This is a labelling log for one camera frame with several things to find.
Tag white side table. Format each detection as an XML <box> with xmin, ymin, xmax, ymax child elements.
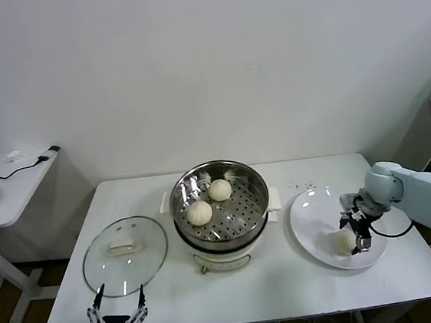
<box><xmin>0</xmin><ymin>147</ymin><xmax>78</xmax><ymax>323</ymax></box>

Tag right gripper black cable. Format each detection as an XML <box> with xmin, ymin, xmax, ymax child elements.
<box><xmin>352</xmin><ymin>190</ymin><xmax>416</xmax><ymax>242</ymax></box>

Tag white oval plate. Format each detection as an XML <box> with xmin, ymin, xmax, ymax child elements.
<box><xmin>286</xmin><ymin>180</ymin><xmax>390</xmax><ymax>276</ymax></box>

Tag black cable with connector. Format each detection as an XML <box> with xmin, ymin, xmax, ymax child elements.
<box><xmin>0</xmin><ymin>146</ymin><xmax>63</xmax><ymax>180</ymax></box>

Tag steel steamer basket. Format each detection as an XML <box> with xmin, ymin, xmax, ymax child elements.
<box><xmin>155</xmin><ymin>154</ymin><xmax>286</xmax><ymax>252</ymax></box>

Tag white electric cooker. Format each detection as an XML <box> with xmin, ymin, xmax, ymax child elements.
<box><xmin>174</xmin><ymin>208</ymin><xmax>285</xmax><ymax>279</ymax></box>

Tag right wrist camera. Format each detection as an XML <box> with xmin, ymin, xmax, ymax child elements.
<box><xmin>338</xmin><ymin>191</ymin><xmax>364</xmax><ymax>215</ymax></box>

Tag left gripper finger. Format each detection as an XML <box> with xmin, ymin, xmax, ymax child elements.
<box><xmin>120</xmin><ymin>283</ymin><xmax>152</xmax><ymax>323</ymax></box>
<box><xmin>83</xmin><ymin>283</ymin><xmax>110</xmax><ymax>323</ymax></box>

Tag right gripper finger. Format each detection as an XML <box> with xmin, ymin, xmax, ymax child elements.
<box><xmin>337</xmin><ymin>211</ymin><xmax>357</xmax><ymax>230</ymax></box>
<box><xmin>349</xmin><ymin>236</ymin><xmax>373</xmax><ymax>255</ymax></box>

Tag white steamed baozi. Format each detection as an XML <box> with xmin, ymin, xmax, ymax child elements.
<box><xmin>332</xmin><ymin>229</ymin><xmax>360</xmax><ymax>257</ymax></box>
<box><xmin>206</xmin><ymin>178</ymin><xmax>234</xmax><ymax>203</ymax></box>
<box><xmin>186</xmin><ymin>199</ymin><xmax>215</xmax><ymax>227</ymax></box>

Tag glass pot lid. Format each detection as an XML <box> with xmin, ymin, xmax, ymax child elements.
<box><xmin>77</xmin><ymin>213</ymin><xmax>174</xmax><ymax>302</ymax></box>

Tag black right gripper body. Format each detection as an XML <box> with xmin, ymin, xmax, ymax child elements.
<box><xmin>350</xmin><ymin>210</ymin><xmax>372</xmax><ymax>246</ymax></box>

